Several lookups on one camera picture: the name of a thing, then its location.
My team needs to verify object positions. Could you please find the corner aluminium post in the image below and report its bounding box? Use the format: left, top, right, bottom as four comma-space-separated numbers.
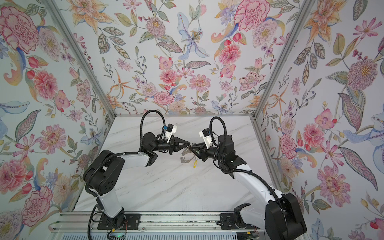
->
253, 0, 316, 121
44, 0, 117, 118

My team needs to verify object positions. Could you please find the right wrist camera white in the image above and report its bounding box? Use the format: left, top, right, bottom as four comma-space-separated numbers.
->
199, 128, 213, 149

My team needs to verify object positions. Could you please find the left corner aluminium post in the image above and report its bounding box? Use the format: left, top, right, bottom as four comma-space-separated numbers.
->
44, 0, 117, 118

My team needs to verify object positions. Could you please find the right corner aluminium post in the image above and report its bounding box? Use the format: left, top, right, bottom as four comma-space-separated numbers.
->
253, 0, 316, 121

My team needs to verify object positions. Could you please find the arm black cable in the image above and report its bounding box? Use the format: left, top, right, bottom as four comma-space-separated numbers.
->
84, 109, 167, 240
209, 116, 283, 208

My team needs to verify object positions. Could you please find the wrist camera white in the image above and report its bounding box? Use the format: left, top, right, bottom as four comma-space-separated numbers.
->
199, 128, 213, 149
164, 124, 177, 143

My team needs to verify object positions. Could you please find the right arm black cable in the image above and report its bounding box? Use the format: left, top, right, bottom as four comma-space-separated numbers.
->
209, 116, 283, 208

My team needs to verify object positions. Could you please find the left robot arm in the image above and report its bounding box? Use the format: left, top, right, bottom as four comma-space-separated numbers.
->
83, 133, 191, 220

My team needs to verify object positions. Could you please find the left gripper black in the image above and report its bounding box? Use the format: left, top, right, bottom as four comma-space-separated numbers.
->
150, 137, 188, 158

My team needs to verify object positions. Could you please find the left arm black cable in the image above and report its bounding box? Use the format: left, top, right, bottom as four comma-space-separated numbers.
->
84, 109, 167, 240

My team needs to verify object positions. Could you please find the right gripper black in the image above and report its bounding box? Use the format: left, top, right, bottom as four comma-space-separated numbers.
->
190, 142, 226, 164

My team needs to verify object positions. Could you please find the metal key organizer plate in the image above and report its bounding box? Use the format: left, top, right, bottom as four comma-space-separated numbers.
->
180, 147, 197, 164

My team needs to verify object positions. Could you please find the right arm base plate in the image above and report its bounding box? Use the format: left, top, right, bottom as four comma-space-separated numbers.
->
216, 213, 259, 231

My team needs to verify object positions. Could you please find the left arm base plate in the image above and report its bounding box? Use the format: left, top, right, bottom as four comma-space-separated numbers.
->
97, 214, 142, 231

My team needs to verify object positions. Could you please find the aluminium mounting rail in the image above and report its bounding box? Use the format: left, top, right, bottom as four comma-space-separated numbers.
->
48, 212, 263, 234

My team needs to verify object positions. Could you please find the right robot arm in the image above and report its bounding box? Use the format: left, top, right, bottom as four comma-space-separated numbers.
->
190, 130, 307, 240

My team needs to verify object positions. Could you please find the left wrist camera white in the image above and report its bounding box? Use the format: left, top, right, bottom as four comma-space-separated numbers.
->
164, 124, 177, 143

